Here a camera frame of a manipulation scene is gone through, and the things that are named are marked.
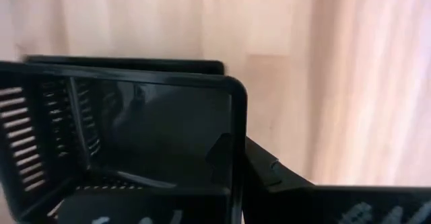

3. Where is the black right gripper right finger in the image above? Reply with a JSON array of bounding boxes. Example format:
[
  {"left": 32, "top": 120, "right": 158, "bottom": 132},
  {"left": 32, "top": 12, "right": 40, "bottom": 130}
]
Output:
[{"left": 242, "top": 137, "right": 316, "bottom": 224}]

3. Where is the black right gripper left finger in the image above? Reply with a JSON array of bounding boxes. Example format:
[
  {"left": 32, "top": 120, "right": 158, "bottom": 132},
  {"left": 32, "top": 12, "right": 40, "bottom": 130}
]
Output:
[{"left": 205, "top": 133, "right": 234, "bottom": 188}]

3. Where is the black slatted plastic basket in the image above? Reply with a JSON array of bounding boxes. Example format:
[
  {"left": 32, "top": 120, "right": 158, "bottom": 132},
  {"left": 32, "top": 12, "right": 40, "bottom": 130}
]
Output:
[
  {"left": 314, "top": 184, "right": 431, "bottom": 224},
  {"left": 0, "top": 61, "right": 248, "bottom": 224}
]

